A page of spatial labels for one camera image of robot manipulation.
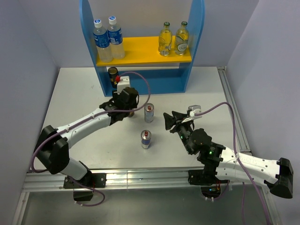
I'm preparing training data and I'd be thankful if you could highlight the plastic water bottle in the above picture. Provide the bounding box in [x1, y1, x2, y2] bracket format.
[93, 19, 113, 63]
[107, 16, 125, 60]

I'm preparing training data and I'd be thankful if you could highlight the blue and yellow shelf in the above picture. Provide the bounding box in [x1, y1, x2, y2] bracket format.
[79, 0, 205, 97]

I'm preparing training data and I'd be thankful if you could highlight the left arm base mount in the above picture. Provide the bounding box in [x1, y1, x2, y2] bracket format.
[63, 172, 106, 207]

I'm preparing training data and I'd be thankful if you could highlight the far red bull can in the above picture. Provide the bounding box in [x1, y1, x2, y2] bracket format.
[144, 103, 154, 123]

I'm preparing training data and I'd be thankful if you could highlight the red bull can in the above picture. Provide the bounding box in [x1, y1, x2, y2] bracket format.
[141, 130, 151, 149]
[144, 103, 154, 123]

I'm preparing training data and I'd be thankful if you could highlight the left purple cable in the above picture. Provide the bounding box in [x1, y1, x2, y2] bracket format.
[30, 71, 150, 207]

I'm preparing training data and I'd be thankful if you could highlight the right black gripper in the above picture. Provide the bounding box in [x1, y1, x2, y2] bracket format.
[163, 110, 195, 154]

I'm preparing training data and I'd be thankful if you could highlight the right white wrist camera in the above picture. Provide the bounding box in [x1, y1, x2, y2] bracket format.
[182, 105, 202, 123]

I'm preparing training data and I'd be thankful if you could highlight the black yellow can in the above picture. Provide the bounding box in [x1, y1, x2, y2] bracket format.
[107, 67, 119, 89]
[128, 112, 135, 118]

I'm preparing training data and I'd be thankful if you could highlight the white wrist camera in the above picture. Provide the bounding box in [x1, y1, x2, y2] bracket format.
[116, 75, 131, 93]
[182, 105, 202, 123]

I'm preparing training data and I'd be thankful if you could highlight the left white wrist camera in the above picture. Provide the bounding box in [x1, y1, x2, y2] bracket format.
[116, 75, 131, 93]

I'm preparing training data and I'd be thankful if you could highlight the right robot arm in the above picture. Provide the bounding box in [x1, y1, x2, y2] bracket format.
[163, 111, 293, 199]

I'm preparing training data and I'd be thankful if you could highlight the left plastic water bottle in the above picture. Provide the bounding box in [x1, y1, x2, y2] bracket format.
[93, 19, 113, 63]

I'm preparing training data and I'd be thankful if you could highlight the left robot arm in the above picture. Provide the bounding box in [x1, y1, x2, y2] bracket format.
[34, 87, 139, 187]

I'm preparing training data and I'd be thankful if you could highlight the green-capped glass bottle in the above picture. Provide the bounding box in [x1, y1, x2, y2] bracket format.
[174, 21, 189, 55]
[158, 22, 173, 56]

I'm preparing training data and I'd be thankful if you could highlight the aluminium front rail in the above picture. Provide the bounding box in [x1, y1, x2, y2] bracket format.
[22, 165, 269, 193]

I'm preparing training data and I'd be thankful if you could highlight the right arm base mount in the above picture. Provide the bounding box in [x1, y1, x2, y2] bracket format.
[187, 169, 230, 203]

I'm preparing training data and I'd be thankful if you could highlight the near red bull can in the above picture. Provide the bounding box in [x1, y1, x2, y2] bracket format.
[141, 130, 151, 149]

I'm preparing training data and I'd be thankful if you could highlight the right plastic water bottle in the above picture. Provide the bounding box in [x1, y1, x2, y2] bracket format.
[107, 16, 125, 60]

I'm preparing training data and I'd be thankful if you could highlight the aluminium side rail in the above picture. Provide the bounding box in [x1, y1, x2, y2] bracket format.
[217, 67, 252, 155]

